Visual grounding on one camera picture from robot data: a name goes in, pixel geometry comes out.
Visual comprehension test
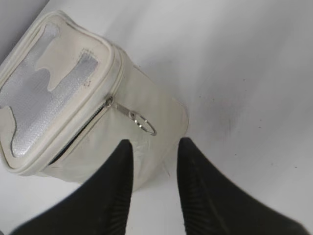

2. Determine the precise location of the cream bag with silver window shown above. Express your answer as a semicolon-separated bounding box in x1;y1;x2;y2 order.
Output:
0;11;188;189

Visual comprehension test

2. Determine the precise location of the silver zipper pull with ring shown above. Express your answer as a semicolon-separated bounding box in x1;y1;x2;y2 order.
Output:
104;95;157;137

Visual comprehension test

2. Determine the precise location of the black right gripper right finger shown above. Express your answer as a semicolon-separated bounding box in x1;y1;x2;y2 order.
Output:
177;138;308;235

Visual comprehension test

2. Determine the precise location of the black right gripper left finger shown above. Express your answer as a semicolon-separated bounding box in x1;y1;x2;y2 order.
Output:
12;140;134;235

